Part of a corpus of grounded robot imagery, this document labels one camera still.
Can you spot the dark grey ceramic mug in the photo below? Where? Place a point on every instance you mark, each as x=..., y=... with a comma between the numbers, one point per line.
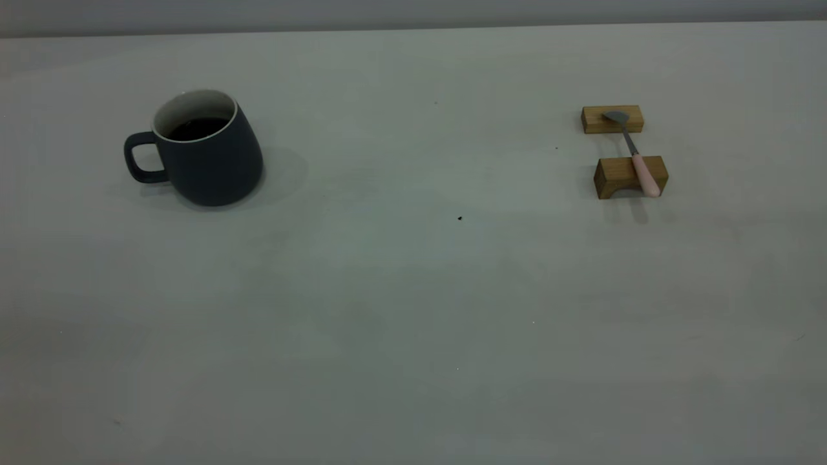
x=213, y=168

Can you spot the arched wooden block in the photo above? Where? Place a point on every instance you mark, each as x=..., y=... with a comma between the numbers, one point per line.
x=617, y=173

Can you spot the flat rectangular wooden block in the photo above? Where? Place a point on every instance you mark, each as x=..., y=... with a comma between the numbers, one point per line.
x=594, y=120

